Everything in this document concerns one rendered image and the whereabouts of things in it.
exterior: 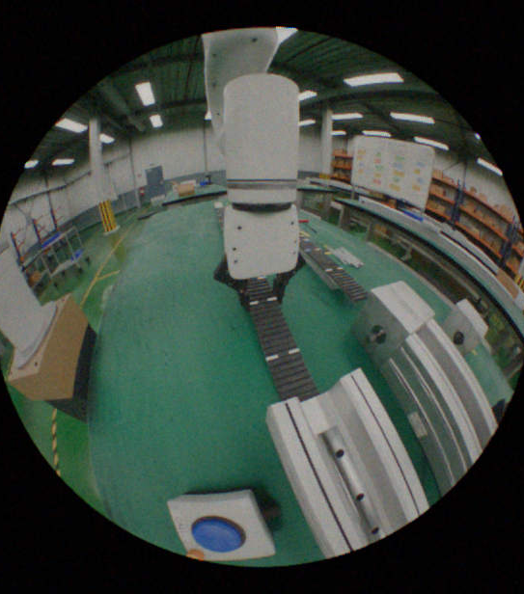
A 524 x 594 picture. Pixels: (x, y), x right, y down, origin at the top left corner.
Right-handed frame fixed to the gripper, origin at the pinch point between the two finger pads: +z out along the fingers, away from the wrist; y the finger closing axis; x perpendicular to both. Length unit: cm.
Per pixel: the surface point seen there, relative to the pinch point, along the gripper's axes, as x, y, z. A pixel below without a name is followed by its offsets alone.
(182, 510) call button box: 27.5, 15.7, -2.1
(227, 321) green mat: 0.6, 6.6, 3.9
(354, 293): 4.0, -18.0, 0.8
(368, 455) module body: 27.3, -2.1, -2.3
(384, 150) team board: -178, -256, -88
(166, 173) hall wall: -1067, 225, -74
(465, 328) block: 25.4, -35.1, -3.5
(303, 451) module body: 23.3, 3.8, -4.5
